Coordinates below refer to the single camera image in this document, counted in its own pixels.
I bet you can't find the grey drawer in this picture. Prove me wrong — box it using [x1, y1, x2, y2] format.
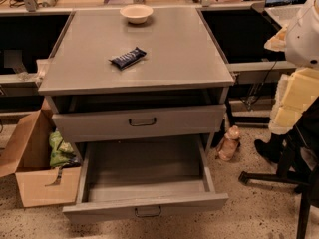
[63, 135, 228, 224]
[52, 105, 225, 142]

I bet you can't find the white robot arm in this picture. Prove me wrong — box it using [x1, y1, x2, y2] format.
[264, 0, 319, 135]

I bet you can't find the grey drawer cabinet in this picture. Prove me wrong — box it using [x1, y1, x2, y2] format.
[40, 7, 233, 149]

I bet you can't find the grey top drawer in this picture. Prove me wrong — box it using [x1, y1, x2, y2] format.
[52, 105, 225, 142]

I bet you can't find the black shoe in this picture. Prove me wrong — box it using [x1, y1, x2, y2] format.
[254, 134, 285, 163]

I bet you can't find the black office chair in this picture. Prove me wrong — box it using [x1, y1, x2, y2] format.
[238, 98, 319, 239]

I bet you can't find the pink plastic bottle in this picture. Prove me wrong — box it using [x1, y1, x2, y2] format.
[216, 125, 240, 161]

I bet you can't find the dark blue snack bar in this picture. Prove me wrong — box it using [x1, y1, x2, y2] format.
[111, 47, 147, 70]

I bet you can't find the white bowl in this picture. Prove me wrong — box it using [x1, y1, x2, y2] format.
[120, 4, 154, 24]

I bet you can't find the green chip bag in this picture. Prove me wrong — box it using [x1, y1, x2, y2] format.
[49, 131, 80, 167]

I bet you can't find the brown cardboard box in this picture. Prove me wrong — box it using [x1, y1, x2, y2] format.
[0, 102, 81, 207]

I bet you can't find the black hanging cable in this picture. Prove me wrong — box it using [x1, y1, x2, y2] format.
[241, 59, 279, 112]

